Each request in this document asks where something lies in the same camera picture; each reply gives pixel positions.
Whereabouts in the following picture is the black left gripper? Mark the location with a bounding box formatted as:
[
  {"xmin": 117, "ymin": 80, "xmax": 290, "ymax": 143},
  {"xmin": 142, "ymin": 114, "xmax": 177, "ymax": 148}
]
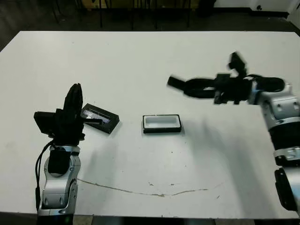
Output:
[{"xmin": 51, "ymin": 83, "xmax": 103, "ymax": 146}]

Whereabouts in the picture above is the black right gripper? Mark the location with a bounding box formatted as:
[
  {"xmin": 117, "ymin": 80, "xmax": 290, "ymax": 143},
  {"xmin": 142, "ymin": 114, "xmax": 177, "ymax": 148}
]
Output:
[{"xmin": 184, "ymin": 73, "xmax": 253, "ymax": 105}]

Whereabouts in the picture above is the black box base white insert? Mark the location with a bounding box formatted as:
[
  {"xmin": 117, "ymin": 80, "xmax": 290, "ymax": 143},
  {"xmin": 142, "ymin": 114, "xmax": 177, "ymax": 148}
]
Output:
[{"xmin": 142, "ymin": 114, "xmax": 182, "ymax": 135}]

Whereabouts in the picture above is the yellow wooden board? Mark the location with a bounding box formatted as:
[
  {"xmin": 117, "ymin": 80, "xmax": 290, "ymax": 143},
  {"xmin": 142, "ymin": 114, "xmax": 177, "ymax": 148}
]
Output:
[{"xmin": 81, "ymin": 0, "xmax": 100, "ymax": 9}]

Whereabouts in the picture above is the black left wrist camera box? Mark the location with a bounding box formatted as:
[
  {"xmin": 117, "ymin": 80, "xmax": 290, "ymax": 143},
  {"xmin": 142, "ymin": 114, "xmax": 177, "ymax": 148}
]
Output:
[{"xmin": 33, "ymin": 112, "xmax": 58, "ymax": 136}]

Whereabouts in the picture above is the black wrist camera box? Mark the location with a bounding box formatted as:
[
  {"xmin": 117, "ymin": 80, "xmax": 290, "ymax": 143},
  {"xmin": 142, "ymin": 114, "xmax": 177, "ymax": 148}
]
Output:
[
  {"xmin": 33, "ymin": 112, "xmax": 58, "ymax": 136},
  {"xmin": 226, "ymin": 52, "xmax": 249, "ymax": 77}
]

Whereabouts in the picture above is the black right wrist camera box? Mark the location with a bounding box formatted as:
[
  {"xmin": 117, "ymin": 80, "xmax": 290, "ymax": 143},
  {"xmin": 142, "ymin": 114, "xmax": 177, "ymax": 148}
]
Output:
[{"xmin": 226, "ymin": 52, "xmax": 249, "ymax": 77}]

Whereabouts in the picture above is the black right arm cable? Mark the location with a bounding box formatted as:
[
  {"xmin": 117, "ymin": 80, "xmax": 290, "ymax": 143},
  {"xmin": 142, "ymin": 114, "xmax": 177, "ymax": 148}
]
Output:
[{"xmin": 243, "ymin": 74, "xmax": 285, "ymax": 92}]

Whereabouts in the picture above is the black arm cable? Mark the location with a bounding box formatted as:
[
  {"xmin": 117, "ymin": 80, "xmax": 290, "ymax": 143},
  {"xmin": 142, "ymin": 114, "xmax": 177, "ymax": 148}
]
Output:
[
  {"xmin": 34, "ymin": 140, "xmax": 55, "ymax": 210},
  {"xmin": 243, "ymin": 74, "xmax": 285, "ymax": 92}
]

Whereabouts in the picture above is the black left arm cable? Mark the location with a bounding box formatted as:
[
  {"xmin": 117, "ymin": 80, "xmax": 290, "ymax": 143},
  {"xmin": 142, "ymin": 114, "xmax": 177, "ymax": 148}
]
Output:
[{"xmin": 34, "ymin": 140, "xmax": 55, "ymax": 210}]

